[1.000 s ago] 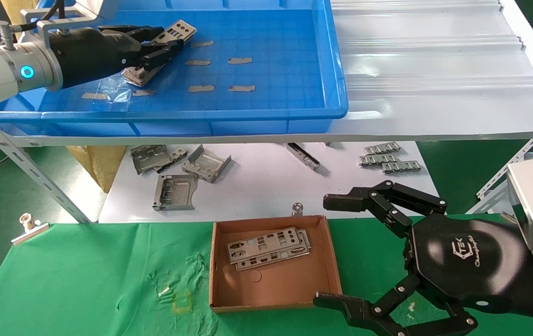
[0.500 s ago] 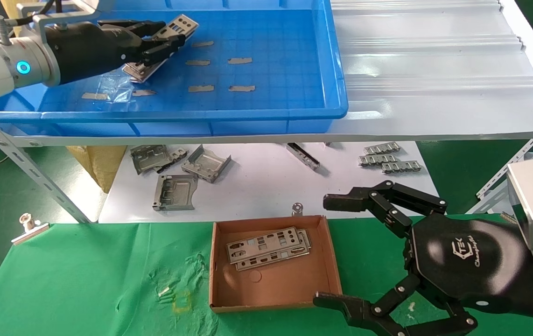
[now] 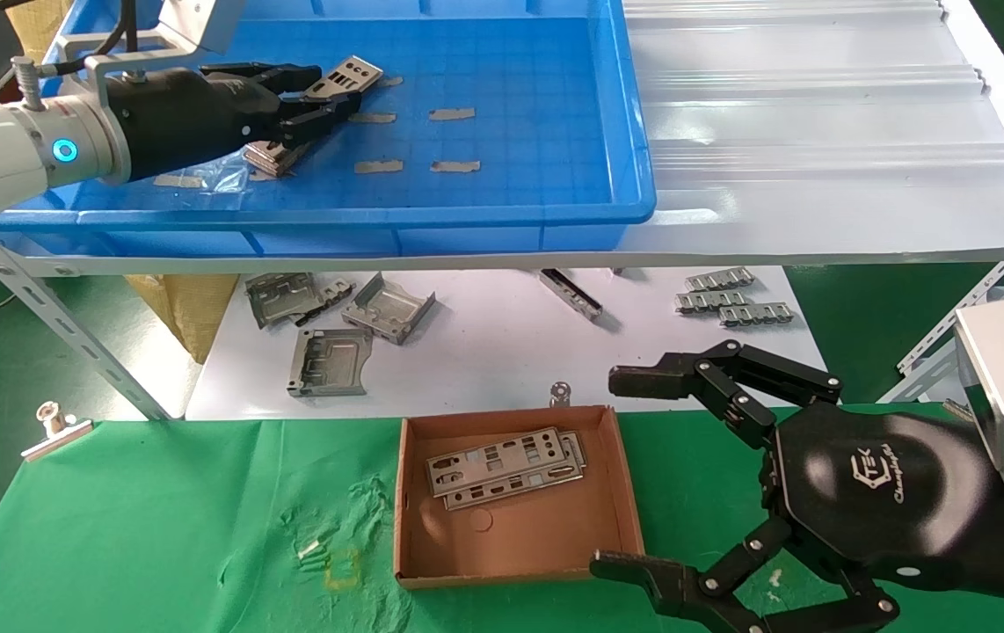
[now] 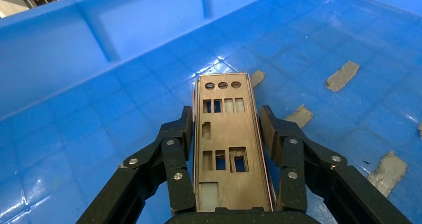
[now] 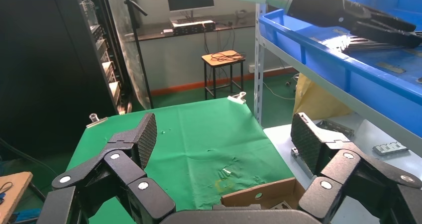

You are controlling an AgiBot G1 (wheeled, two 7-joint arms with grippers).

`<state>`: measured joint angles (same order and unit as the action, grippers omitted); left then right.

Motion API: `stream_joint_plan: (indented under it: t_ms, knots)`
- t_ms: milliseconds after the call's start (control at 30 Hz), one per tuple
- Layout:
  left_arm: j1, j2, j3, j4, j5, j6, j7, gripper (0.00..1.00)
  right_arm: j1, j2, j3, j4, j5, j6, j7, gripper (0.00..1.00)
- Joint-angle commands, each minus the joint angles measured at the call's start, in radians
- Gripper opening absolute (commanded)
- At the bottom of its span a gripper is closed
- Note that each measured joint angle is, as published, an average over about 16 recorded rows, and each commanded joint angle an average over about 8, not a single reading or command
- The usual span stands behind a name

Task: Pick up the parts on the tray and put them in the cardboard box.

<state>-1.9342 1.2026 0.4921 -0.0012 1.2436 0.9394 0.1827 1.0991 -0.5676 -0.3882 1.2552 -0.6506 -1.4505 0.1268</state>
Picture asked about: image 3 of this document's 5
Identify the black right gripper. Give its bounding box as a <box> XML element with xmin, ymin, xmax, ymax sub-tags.
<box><xmin>591</xmin><ymin>340</ymin><xmax>1004</xmax><ymax>633</ymax></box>

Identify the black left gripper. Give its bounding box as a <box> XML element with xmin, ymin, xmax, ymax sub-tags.
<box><xmin>106</xmin><ymin>62</ymin><xmax>362</xmax><ymax>183</ymax></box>

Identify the silver metal IO shield plate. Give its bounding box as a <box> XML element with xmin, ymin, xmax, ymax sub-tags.
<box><xmin>442</xmin><ymin>431</ymin><xmax>588</xmax><ymax>512</ymax></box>
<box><xmin>244</xmin><ymin>55</ymin><xmax>383</xmax><ymax>175</ymax></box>
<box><xmin>247</xmin><ymin>145</ymin><xmax>314</xmax><ymax>179</ymax></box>
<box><xmin>426</xmin><ymin>427</ymin><xmax>570</xmax><ymax>498</ymax></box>

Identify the brown cardboard box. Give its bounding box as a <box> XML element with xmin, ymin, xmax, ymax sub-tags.
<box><xmin>393</xmin><ymin>405</ymin><xmax>645</xmax><ymax>590</ymax></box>

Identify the blue plastic tray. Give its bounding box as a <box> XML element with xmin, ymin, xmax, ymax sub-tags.
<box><xmin>0</xmin><ymin>0</ymin><xmax>657</xmax><ymax>258</ymax></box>

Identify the ribbed grey metal clip strip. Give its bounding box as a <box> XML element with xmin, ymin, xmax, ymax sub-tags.
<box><xmin>685</xmin><ymin>267</ymin><xmax>756</xmax><ymax>293</ymax></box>
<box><xmin>674</xmin><ymin>290</ymin><xmax>751</xmax><ymax>315</ymax></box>
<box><xmin>718</xmin><ymin>302</ymin><xmax>796</xmax><ymax>328</ymax></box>

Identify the narrow grey metal strip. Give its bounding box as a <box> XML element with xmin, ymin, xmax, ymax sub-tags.
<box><xmin>539</xmin><ymin>269</ymin><xmax>603</xmax><ymax>321</ymax></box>

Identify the yellow woven sack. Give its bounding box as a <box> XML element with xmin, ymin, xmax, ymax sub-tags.
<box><xmin>8</xmin><ymin>0</ymin><xmax>72</xmax><ymax>62</ymax></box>
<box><xmin>124</xmin><ymin>274</ymin><xmax>241</xmax><ymax>365</ymax></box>

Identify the white flat board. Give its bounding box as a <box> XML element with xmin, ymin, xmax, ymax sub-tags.
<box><xmin>186</xmin><ymin>266</ymin><xmax>828</xmax><ymax>421</ymax></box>

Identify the white perforated shelf brace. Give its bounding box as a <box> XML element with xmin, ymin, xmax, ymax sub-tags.
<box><xmin>876</xmin><ymin>249</ymin><xmax>1004</xmax><ymax>405</ymax></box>

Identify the yellow tape square mark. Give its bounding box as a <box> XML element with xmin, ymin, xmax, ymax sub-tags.
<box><xmin>326</xmin><ymin>549</ymin><xmax>362</xmax><ymax>590</ymax></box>

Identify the white corrugated shelf board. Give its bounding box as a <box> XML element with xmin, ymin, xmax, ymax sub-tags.
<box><xmin>0</xmin><ymin>0</ymin><xmax>1004</xmax><ymax>278</ymax></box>

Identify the silver binder clamp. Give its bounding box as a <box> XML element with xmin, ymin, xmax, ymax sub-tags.
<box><xmin>21</xmin><ymin>401</ymin><xmax>94</xmax><ymax>463</ymax></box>

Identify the green cloth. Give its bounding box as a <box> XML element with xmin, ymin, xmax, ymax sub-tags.
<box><xmin>0</xmin><ymin>403</ymin><xmax>1004</xmax><ymax>633</ymax></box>

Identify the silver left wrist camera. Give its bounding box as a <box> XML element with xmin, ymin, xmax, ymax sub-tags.
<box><xmin>84</xmin><ymin>0</ymin><xmax>244</xmax><ymax>89</ymax></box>

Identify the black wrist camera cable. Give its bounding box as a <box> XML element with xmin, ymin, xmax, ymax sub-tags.
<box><xmin>45</xmin><ymin>0</ymin><xmax>134</xmax><ymax>76</ymax></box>

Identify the large grey metal bracket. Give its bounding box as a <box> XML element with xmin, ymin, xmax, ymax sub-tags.
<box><xmin>244</xmin><ymin>273</ymin><xmax>327</xmax><ymax>331</ymax></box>

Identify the folded grey metal tray bracket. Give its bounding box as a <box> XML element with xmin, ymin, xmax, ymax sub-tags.
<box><xmin>342</xmin><ymin>272</ymin><xmax>437</xmax><ymax>346</ymax></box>

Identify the flat grey metal bracket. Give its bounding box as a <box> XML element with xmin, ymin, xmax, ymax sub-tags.
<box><xmin>287</xmin><ymin>328</ymin><xmax>375</xmax><ymax>398</ymax></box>

